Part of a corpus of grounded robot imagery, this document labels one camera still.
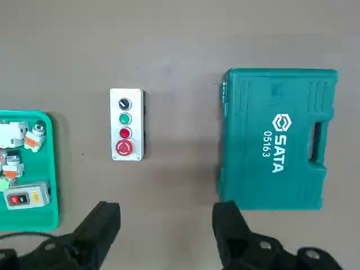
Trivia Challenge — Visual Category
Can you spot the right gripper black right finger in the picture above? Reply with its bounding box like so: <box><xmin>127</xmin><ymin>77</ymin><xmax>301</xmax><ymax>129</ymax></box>
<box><xmin>212</xmin><ymin>200</ymin><xmax>343</xmax><ymax>270</ymax></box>

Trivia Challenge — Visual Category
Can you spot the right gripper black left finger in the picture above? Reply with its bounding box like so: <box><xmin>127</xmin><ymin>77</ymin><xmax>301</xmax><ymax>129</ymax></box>
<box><xmin>0</xmin><ymin>200</ymin><xmax>122</xmax><ymax>270</ymax></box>

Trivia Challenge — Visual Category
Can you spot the white button box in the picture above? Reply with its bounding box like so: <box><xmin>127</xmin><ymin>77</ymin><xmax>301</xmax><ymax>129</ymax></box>
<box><xmin>109</xmin><ymin>88</ymin><xmax>146</xmax><ymax>162</ymax></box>

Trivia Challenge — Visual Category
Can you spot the green plastic tray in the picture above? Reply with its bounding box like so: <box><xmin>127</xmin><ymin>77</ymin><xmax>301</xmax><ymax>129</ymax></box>
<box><xmin>0</xmin><ymin>110</ymin><xmax>60</xmax><ymax>233</ymax></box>

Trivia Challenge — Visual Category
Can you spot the green plastic tool case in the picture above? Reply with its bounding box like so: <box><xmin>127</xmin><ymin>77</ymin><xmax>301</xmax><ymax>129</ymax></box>
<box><xmin>218</xmin><ymin>67</ymin><xmax>339</xmax><ymax>212</ymax></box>

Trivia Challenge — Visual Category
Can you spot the orange white contact module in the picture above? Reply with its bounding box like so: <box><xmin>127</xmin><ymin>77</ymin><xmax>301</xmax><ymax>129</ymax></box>
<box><xmin>23</xmin><ymin>120</ymin><xmax>47</xmax><ymax>153</ymax></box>
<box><xmin>1</xmin><ymin>150</ymin><xmax>26</xmax><ymax>187</ymax></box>

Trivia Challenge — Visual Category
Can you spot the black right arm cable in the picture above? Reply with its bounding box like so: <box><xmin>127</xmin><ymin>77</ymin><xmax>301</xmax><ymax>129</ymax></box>
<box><xmin>0</xmin><ymin>231</ymin><xmax>61</xmax><ymax>245</ymax></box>

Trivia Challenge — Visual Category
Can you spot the grey switch box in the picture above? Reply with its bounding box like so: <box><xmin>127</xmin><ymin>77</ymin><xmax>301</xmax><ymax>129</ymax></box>
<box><xmin>3</xmin><ymin>179</ymin><xmax>52</xmax><ymax>212</ymax></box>

